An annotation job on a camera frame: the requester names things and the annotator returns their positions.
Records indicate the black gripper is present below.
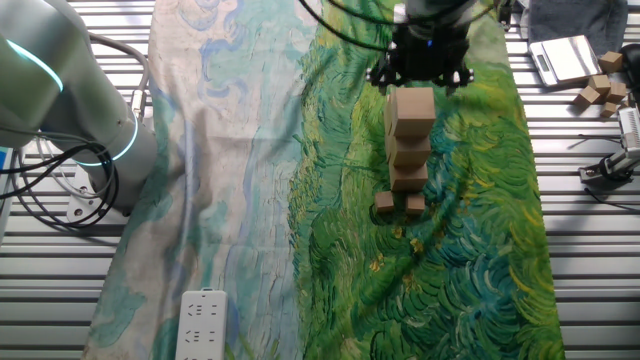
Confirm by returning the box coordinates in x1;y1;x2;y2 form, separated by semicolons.
365;24;476;97

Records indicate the white kitchen scale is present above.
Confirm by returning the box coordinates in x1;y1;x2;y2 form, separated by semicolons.
528;34;604;87

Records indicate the grey towel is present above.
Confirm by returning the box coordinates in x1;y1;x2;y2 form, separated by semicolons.
527;0;630;46

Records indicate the painted landscape cloth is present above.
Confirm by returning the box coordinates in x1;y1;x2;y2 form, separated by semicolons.
82;0;566;360

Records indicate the black rounded device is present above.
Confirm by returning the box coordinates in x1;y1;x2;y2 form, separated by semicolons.
619;43;640;94

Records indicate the white power strip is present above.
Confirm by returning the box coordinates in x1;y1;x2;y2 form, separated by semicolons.
174;288;230;360

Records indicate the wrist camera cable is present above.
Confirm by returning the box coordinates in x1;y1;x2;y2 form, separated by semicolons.
298;0;497;52

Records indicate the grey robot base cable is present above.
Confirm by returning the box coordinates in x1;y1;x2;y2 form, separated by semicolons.
82;32;151;121

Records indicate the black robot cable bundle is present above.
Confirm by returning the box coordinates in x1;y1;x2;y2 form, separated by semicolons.
0;139;121;229

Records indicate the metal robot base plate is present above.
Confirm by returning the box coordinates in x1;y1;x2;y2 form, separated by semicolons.
64;164;131;226

